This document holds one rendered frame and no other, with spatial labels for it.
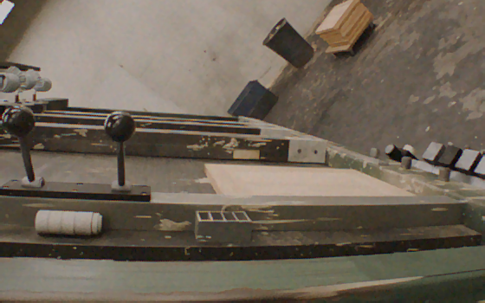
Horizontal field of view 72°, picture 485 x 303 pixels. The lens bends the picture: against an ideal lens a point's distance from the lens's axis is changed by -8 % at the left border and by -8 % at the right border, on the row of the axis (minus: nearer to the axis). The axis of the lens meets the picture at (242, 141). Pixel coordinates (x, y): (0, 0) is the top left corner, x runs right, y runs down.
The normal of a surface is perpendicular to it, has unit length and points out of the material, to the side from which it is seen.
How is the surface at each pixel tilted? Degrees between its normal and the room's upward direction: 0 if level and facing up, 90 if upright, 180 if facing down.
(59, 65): 90
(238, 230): 89
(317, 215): 90
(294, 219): 90
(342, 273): 57
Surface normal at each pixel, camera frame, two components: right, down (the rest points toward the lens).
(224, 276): 0.08, -0.99
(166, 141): 0.22, 0.14
